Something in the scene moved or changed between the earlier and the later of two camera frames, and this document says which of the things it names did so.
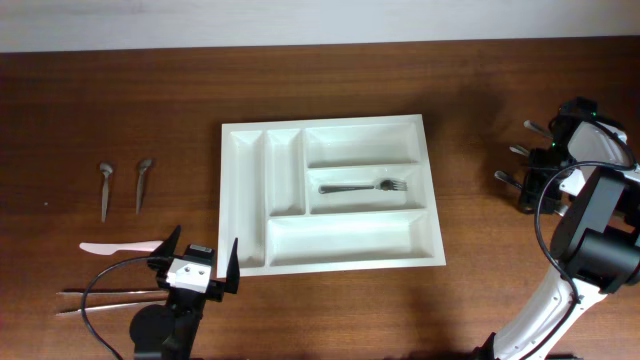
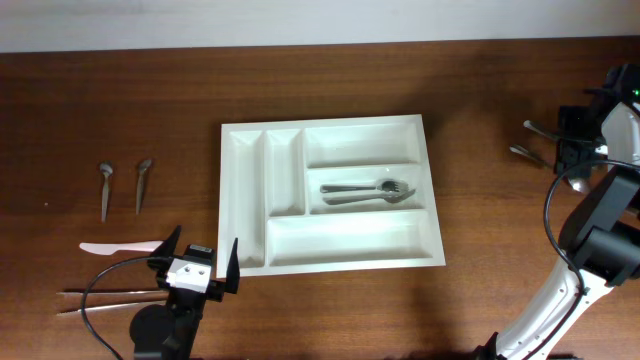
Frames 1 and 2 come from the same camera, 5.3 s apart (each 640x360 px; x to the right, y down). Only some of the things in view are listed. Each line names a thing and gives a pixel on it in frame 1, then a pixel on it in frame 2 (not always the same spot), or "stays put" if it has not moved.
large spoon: (530, 124) stays put
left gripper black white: (160, 257) stays put
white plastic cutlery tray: (323, 195) stays put
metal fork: (501, 175) → (388, 197)
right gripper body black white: (543, 163) → (580, 138)
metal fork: (384, 185) stays put
